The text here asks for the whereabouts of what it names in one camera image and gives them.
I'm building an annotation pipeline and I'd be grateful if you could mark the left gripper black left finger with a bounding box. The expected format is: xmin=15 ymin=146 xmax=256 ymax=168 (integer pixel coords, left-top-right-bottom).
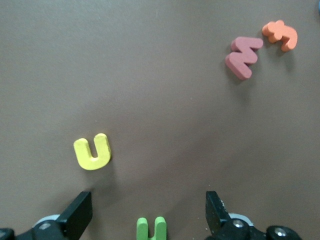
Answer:
xmin=0 ymin=191 xmax=94 ymax=240

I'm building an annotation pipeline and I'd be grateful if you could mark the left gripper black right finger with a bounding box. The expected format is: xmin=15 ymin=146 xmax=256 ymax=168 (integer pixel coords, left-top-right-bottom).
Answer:
xmin=204 ymin=191 xmax=303 ymax=240

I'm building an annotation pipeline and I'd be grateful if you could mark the yellow letter u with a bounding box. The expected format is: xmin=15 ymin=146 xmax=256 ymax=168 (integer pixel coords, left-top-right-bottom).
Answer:
xmin=73 ymin=133 xmax=112 ymax=171

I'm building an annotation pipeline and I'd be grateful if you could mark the green letter u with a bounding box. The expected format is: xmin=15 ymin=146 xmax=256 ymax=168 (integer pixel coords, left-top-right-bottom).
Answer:
xmin=136 ymin=216 xmax=167 ymax=240

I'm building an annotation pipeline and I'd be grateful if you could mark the brown table cloth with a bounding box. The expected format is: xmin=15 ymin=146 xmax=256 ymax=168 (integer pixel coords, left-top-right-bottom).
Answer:
xmin=0 ymin=0 xmax=320 ymax=240

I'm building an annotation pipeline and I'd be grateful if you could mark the dark red letter w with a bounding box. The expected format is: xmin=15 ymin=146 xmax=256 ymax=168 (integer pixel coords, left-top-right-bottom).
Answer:
xmin=224 ymin=36 xmax=264 ymax=81

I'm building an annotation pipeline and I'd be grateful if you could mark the orange letter f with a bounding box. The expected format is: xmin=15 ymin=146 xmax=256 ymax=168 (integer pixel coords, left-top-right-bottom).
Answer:
xmin=261 ymin=19 xmax=299 ymax=53

